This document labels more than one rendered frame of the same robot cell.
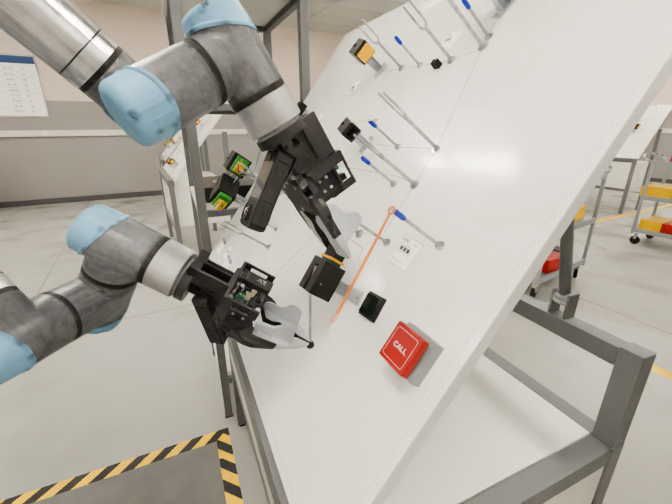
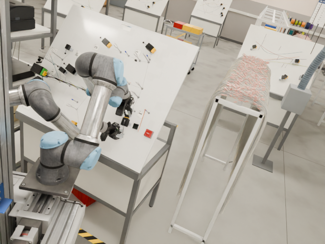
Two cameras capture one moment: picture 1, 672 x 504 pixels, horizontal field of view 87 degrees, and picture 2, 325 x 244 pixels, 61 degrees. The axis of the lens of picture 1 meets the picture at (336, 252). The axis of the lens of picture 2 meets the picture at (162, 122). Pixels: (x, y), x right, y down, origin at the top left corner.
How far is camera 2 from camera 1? 1.59 m
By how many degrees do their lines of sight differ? 44
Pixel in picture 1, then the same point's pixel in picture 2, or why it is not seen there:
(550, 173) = (167, 101)
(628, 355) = (172, 126)
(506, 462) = (154, 152)
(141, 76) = (119, 98)
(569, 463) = (164, 149)
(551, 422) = (159, 143)
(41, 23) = not seen: hidden behind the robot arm
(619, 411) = (171, 137)
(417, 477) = not seen: hidden behind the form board
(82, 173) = not seen: outside the picture
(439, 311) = (151, 126)
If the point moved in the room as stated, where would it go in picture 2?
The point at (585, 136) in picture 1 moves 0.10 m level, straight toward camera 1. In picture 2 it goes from (171, 96) to (173, 102)
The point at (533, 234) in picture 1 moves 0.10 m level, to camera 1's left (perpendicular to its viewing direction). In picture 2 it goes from (165, 112) to (155, 114)
